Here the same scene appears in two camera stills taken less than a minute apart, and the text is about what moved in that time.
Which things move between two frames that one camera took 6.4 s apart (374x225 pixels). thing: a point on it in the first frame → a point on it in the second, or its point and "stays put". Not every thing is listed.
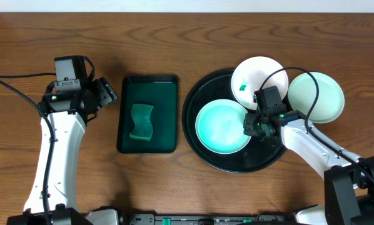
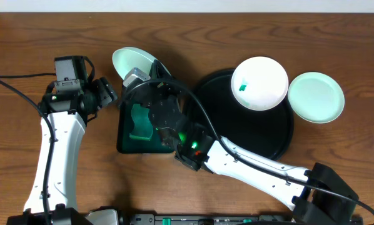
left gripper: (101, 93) stays put
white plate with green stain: (249, 76) stays put
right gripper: (248, 129) → (162, 72)
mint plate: (302, 93) stays put
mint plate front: (219, 127) → (125, 59)
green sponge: (143, 129) stays put
